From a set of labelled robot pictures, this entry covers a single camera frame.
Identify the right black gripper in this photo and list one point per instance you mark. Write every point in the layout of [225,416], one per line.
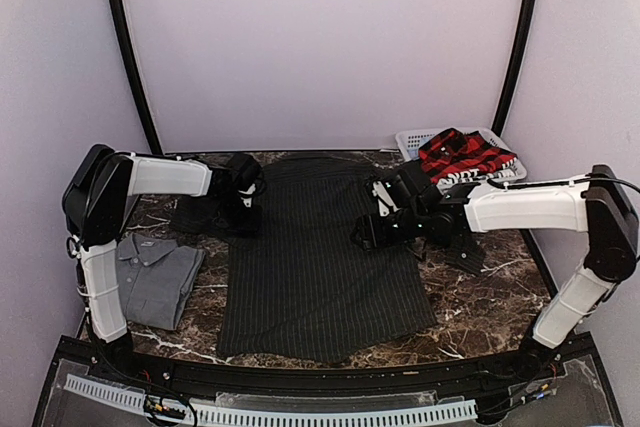
[373,235]

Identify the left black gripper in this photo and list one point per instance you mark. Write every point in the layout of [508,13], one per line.
[249,229]

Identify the black pinstriped long sleeve shirt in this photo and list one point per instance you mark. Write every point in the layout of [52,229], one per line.
[300,287]

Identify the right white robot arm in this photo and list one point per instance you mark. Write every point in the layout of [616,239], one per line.
[411,206]

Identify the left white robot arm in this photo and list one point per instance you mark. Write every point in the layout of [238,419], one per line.
[94,205]

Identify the white plastic laundry basket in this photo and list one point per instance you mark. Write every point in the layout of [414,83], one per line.
[409,142]

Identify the red black plaid shirt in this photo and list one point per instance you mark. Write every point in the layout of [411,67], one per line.
[453,151]

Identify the folded grey shirt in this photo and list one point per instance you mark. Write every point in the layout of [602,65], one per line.
[155,278]

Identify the black white patterned garment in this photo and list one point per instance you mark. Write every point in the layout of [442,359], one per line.
[511,170]

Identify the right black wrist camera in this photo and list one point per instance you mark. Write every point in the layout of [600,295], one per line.
[395,190]

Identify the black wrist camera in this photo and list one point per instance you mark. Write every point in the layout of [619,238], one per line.
[395,190]
[247,175]

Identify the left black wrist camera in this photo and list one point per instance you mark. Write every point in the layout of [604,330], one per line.
[247,175]

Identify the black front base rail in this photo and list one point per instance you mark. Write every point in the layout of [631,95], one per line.
[486,376]

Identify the white slotted cable duct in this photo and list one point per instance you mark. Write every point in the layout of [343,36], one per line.
[242,410]

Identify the left black frame post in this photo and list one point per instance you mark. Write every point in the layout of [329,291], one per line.
[128,57]

